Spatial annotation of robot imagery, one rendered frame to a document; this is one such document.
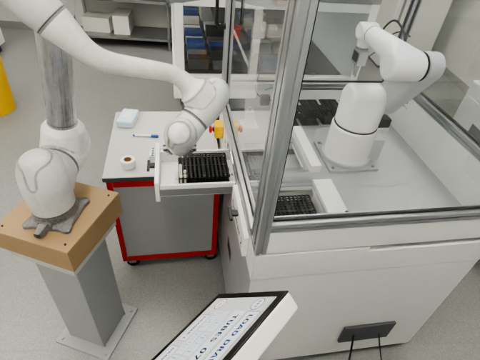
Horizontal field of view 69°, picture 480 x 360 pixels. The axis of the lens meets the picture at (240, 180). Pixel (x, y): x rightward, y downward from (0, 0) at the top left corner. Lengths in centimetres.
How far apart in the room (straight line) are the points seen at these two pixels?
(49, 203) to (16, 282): 119
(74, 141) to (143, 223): 74
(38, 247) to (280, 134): 96
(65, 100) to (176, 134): 45
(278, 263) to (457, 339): 149
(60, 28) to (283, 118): 61
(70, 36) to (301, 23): 61
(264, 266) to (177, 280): 108
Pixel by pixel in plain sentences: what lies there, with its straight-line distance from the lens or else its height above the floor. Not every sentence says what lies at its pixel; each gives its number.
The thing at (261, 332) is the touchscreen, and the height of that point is 119.
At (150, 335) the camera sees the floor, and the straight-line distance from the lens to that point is 212.
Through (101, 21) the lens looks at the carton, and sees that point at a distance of 548.
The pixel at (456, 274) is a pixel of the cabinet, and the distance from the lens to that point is 179.
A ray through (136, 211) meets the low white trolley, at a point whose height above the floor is 51.
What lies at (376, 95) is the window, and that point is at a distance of 94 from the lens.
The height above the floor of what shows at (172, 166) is 84.
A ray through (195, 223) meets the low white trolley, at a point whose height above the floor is 38.
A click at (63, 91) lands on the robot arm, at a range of 136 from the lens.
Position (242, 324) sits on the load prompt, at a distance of 83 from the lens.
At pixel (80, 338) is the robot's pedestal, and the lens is 216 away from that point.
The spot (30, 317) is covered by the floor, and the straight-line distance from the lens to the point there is 234.
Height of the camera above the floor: 189
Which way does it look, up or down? 40 degrees down
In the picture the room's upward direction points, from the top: 6 degrees clockwise
